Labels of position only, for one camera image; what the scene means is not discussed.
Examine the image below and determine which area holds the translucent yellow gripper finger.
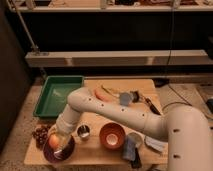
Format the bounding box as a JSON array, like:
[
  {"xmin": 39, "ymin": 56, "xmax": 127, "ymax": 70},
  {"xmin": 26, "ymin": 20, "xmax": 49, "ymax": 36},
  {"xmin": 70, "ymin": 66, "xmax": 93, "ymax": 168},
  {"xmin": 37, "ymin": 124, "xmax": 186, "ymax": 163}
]
[{"xmin": 52, "ymin": 133, "xmax": 70, "ymax": 157}]

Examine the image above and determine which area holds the yellow red apple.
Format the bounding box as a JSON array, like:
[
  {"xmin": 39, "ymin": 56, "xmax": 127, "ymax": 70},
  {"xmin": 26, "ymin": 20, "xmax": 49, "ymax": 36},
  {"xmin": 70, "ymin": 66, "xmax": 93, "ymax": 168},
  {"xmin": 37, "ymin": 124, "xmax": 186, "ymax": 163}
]
[{"xmin": 48, "ymin": 134, "xmax": 59, "ymax": 149}]

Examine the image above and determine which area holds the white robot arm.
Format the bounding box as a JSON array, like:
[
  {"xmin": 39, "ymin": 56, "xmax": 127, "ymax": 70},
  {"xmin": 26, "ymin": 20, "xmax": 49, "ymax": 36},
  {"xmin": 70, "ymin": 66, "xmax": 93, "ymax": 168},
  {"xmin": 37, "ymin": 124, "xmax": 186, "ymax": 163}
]
[{"xmin": 54, "ymin": 87, "xmax": 213, "ymax": 171}]

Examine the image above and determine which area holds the purple bowl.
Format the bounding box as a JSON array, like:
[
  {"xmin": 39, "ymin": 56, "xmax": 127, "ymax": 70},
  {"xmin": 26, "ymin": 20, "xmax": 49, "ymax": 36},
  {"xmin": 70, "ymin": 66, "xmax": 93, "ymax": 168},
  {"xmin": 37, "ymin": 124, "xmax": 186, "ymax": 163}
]
[{"xmin": 43, "ymin": 136, "xmax": 75, "ymax": 163}]

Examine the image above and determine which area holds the orange bowl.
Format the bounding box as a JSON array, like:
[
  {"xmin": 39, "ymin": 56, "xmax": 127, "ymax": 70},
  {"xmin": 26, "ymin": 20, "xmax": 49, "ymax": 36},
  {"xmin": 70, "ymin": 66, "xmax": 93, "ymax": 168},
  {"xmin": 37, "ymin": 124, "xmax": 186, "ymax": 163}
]
[{"xmin": 99, "ymin": 123, "xmax": 126, "ymax": 150}]

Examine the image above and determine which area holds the bunch of dark grapes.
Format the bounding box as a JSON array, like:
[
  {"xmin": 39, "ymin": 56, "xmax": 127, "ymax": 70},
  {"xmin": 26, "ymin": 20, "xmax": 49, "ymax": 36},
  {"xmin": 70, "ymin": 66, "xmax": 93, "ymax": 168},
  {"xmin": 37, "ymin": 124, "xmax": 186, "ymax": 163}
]
[{"xmin": 32, "ymin": 125, "xmax": 51, "ymax": 150}]

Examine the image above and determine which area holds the small metal cup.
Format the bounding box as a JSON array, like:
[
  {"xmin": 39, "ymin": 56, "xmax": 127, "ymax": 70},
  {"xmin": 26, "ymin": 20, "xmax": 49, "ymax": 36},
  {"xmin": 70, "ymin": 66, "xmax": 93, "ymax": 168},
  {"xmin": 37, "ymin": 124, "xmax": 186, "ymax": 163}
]
[{"xmin": 77, "ymin": 125, "xmax": 90, "ymax": 140}]

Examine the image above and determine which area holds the wooden table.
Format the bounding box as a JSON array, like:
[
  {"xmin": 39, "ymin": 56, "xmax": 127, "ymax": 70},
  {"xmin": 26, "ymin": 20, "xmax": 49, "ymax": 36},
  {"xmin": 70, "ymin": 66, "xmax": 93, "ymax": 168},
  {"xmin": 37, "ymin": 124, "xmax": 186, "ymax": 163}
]
[{"xmin": 23, "ymin": 78, "xmax": 169, "ymax": 167}]

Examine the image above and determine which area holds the green plastic tray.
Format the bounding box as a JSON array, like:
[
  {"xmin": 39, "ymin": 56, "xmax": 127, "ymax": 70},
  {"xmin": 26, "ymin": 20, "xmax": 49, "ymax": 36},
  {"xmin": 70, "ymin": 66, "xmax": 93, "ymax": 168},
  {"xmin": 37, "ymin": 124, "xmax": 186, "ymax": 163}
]
[{"xmin": 33, "ymin": 75, "xmax": 84, "ymax": 118}]

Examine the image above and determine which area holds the orange carrot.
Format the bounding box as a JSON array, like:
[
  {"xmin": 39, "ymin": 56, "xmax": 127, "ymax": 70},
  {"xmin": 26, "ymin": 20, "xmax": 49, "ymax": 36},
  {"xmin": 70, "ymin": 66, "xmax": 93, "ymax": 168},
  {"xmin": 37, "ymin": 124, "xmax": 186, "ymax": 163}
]
[{"xmin": 94, "ymin": 89, "xmax": 111, "ymax": 102}]

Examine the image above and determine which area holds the blue sponge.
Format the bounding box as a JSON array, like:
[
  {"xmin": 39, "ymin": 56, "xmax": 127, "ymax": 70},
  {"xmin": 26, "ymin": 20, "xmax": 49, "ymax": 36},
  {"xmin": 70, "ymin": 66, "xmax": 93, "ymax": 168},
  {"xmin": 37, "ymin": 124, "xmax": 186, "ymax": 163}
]
[{"xmin": 122, "ymin": 136, "xmax": 136, "ymax": 161}]

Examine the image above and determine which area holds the yellow peeler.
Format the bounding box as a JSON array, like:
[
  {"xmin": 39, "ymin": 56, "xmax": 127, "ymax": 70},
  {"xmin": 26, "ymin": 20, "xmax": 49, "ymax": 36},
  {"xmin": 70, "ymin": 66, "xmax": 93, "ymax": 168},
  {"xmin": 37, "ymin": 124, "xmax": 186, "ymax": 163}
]
[{"xmin": 101, "ymin": 85, "xmax": 120, "ymax": 98}]

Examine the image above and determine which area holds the white mug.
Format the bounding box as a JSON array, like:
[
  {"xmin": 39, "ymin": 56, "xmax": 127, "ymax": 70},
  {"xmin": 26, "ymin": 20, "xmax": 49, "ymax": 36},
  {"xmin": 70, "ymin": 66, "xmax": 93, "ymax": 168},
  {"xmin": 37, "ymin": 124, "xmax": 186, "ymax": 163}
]
[{"xmin": 128, "ymin": 132, "xmax": 143, "ymax": 148}]

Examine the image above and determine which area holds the blue round scrubber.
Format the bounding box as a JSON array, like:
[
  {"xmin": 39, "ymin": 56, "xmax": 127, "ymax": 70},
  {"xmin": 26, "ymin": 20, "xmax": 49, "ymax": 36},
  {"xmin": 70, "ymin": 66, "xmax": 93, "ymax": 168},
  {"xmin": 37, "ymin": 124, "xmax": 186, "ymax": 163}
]
[{"xmin": 119, "ymin": 92, "xmax": 132, "ymax": 106}]

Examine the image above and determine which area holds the light blue cloth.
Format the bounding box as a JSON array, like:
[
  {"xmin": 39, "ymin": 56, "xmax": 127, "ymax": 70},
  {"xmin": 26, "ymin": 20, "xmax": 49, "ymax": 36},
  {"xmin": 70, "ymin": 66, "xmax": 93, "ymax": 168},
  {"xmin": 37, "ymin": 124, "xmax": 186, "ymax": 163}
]
[{"xmin": 145, "ymin": 136, "xmax": 166, "ymax": 152}]

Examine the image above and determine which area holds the lower wooden shelf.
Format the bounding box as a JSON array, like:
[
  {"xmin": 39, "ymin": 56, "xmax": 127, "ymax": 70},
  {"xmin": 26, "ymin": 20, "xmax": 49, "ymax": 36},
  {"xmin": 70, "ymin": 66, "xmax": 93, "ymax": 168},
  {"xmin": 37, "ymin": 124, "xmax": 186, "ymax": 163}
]
[{"xmin": 25, "ymin": 50, "xmax": 213, "ymax": 67}]

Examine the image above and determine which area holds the black handled brush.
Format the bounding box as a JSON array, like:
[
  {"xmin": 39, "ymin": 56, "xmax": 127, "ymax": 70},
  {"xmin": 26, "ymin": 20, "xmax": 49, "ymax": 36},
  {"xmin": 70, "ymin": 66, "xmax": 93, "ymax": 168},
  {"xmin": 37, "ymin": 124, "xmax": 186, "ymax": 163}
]
[{"xmin": 130, "ymin": 91, "xmax": 160, "ymax": 115}]

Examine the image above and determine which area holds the black floor cable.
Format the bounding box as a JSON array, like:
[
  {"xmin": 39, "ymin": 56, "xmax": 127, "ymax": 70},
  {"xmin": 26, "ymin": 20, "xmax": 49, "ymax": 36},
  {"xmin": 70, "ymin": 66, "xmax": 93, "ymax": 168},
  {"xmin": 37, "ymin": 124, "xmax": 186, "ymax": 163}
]
[{"xmin": 161, "ymin": 83, "xmax": 213, "ymax": 116}]

